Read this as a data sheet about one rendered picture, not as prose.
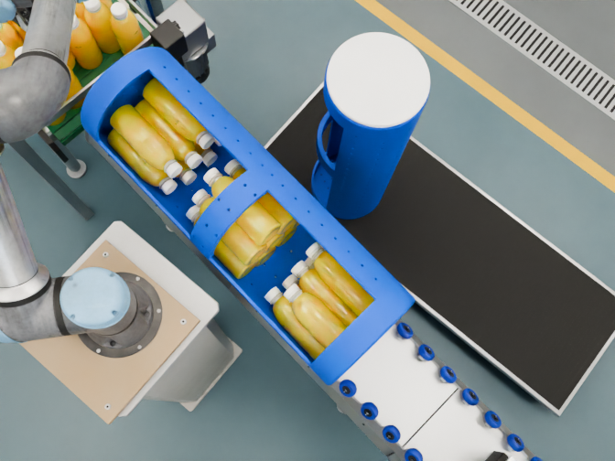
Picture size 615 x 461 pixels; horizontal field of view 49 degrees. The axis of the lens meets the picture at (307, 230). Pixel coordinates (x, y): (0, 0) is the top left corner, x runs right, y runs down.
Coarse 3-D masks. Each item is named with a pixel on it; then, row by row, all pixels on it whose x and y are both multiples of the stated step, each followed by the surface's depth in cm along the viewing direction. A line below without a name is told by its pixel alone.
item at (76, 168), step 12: (120, 0) 199; (132, 12) 198; (144, 24) 197; (180, 60) 202; (48, 132) 188; (48, 144) 187; (60, 144) 252; (60, 156) 193; (72, 156) 266; (72, 168) 272; (84, 168) 278
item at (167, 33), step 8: (160, 24) 186; (168, 24) 186; (176, 24) 187; (152, 32) 185; (160, 32) 185; (168, 32) 186; (176, 32) 186; (152, 40) 188; (160, 40) 185; (168, 40) 185; (176, 40) 185; (184, 40) 188; (168, 48) 185; (176, 48) 188; (184, 48) 191; (176, 56) 191
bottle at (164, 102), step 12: (156, 84) 165; (144, 96) 167; (156, 96) 165; (168, 96) 164; (156, 108) 166; (168, 108) 164; (180, 108) 164; (168, 120) 165; (180, 120) 163; (192, 120) 163; (180, 132) 164; (192, 132) 163; (204, 132) 164
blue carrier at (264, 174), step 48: (144, 48) 161; (96, 96) 157; (192, 96) 159; (240, 144) 156; (192, 192) 178; (240, 192) 150; (288, 192) 154; (192, 240) 159; (288, 240) 175; (336, 240) 151; (240, 288) 158; (384, 288) 149; (288, 336) 162
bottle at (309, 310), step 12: (300, 300) 155; (312, 300) 155; (300, 312) 154; (312, 312) 153; (324, 312) 154; (312, 324) 153; (324, 324) 153; (336, 324) 153; (324, 336) 153; (336, 336) 152
